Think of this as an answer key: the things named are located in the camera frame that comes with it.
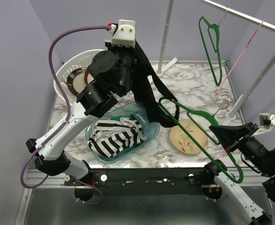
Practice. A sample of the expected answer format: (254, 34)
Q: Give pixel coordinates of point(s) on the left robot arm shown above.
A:
(111, 70)

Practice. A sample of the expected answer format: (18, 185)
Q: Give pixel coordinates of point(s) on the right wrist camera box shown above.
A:
(267, 123)

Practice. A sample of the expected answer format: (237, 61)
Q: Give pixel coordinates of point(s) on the green hanger with striped top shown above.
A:
(213, 32)

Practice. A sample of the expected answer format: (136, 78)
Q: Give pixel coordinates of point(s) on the green hanger with black top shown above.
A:
(211, 119)

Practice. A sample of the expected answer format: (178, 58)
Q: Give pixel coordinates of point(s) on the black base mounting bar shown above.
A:
(153, 181)

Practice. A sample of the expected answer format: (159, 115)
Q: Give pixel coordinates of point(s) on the green tank top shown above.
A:
(124, 118)

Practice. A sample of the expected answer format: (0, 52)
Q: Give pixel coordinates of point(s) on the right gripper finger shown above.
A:
(229, 146)
(232, 133)

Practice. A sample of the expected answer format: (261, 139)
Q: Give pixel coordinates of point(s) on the pink wire hanger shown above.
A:
(240, 56)

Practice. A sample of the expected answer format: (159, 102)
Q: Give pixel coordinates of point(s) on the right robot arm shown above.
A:
(253, 214)

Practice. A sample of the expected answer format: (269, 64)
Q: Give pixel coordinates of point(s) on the metal clothes rack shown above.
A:
(254, 76)

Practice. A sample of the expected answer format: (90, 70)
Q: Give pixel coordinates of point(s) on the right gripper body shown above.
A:
(252, 147)

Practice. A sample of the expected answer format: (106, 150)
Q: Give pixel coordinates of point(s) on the black white striped tank top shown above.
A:
(109, 138)

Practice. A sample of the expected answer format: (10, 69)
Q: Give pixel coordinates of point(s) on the clear blue plastic tray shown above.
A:
(150, 129)

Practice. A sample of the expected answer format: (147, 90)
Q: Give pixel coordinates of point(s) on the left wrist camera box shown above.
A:
(123, 33)

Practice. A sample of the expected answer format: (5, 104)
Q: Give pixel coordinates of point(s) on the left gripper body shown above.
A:
(126, 56)

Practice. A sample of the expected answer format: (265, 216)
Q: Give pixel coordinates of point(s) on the white plastic dish basket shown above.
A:
(67, 70)

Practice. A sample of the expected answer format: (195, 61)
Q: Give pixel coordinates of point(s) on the red rimmed plate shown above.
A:
(88, 78)

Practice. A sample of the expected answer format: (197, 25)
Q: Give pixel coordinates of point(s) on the black rimmed plate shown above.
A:
(77, 80)

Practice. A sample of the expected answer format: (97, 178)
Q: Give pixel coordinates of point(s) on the beige bird pattern plate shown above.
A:
(184, 143)

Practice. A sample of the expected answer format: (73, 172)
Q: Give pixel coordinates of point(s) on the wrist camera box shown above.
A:
(123, 33)
(267, 123)

